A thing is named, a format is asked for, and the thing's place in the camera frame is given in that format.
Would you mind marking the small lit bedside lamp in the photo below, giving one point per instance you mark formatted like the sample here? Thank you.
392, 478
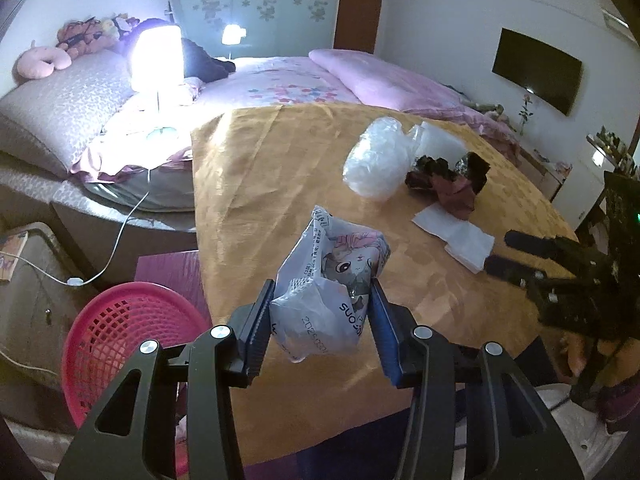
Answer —
231, 34

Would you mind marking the white paper napkin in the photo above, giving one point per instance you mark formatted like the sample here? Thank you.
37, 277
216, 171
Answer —
470, 250
435, 220

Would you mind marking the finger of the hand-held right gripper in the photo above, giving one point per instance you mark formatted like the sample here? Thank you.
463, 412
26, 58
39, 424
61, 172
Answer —
505, 266
525, 241

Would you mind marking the black wall television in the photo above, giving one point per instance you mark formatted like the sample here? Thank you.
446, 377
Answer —
537, 70

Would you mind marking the white printed plastic bag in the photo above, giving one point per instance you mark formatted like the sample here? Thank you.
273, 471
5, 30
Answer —
325, 280

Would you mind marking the clear crumpled plastic bag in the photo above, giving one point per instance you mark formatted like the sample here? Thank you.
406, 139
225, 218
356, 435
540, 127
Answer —
375, 160

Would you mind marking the grey patterned headboard cushion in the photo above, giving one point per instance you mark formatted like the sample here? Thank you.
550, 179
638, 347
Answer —
65, 110

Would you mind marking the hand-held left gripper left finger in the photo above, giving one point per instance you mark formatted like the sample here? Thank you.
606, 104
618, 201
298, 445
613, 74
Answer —
257, 335

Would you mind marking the translucent white plastic bag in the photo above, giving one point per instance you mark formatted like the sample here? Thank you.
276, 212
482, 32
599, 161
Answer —
440, 140

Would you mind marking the grey upholstered bed frame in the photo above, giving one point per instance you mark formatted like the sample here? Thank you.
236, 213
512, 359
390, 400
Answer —
75, 210

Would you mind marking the floral sliding door wardrobe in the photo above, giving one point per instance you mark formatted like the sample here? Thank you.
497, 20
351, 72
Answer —
260, 5

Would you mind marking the small doll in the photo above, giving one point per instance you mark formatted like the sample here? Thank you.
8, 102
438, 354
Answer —
487, 107

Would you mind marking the purple box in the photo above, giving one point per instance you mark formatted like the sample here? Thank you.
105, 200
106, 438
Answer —
165, 275

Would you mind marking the pink quilt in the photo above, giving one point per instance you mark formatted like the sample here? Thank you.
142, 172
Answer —
390, 80

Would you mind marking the white low cabinet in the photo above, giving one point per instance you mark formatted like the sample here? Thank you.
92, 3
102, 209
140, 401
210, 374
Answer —
545, 170

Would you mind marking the pink neck pillow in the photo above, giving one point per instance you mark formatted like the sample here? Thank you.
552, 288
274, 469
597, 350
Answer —
37, 62

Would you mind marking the lit white table lamp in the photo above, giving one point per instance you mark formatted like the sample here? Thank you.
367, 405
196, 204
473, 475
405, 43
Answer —
156, 57

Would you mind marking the potted plant decoration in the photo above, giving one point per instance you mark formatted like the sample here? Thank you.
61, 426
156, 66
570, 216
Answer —
612, 142

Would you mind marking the pink floral bedsheet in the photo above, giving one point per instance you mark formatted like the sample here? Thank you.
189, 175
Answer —
270, 80

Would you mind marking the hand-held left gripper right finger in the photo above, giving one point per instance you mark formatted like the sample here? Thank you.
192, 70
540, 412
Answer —
385, 340

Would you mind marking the brown wooden door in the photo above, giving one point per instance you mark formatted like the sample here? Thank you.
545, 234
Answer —
357, 15

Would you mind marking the orange plush toy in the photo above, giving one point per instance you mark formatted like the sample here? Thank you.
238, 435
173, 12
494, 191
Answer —
82, 37

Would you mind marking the pink plastic wastebasket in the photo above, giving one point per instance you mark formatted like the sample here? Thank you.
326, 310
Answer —
115, 320

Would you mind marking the grey upholstered nightstand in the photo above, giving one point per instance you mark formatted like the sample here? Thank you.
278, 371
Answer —
40, 320

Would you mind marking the single rose stem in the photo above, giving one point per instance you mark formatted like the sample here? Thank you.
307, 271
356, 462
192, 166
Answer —
525, 110

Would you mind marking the purple and yellow plush toy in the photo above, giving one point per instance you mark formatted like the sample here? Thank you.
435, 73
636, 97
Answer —
120, 25

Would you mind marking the dark purple clothing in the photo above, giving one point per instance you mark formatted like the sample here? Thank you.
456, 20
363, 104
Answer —
205, 62

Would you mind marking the black plastic bag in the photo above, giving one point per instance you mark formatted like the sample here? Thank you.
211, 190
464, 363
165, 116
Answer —
440, 185

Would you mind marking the colourful book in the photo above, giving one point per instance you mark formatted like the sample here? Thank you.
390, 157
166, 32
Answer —
12, 255

